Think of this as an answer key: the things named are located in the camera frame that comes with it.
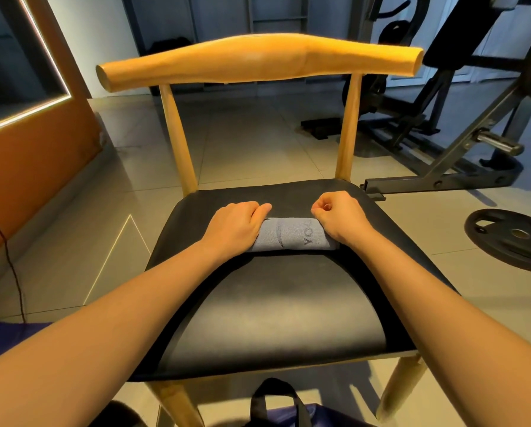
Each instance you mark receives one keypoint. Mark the person's left hand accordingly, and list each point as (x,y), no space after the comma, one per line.
(234,228)

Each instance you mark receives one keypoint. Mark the person's right hand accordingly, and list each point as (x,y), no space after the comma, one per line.
(344,218)

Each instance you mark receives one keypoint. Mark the single blue-grey towel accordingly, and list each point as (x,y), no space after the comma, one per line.
(292,234)

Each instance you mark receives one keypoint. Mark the navy blue bag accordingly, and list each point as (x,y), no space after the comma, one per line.
(310,415)

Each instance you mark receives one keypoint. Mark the person's right forearm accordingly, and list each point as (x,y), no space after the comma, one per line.
(461,333)

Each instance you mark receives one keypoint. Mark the person's left forearm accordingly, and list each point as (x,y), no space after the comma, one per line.
(87,342)

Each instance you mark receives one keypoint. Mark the person's left leg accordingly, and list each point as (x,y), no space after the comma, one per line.
(114,415)

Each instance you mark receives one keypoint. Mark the wooden chair with black seat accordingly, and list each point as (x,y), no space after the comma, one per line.
(283,307)

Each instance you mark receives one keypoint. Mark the black and grey gym machine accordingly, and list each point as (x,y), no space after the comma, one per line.
(434,173)

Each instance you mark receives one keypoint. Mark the loose black weight plate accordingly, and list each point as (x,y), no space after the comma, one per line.
(513,240)

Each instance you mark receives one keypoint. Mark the grey shelf unit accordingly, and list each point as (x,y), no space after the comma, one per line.
(239,13)

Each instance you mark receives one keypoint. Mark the dark blue mat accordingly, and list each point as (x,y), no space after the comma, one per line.
(7,338)

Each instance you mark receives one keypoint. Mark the wall mirror with light strip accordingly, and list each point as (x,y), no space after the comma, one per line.
(16,57)

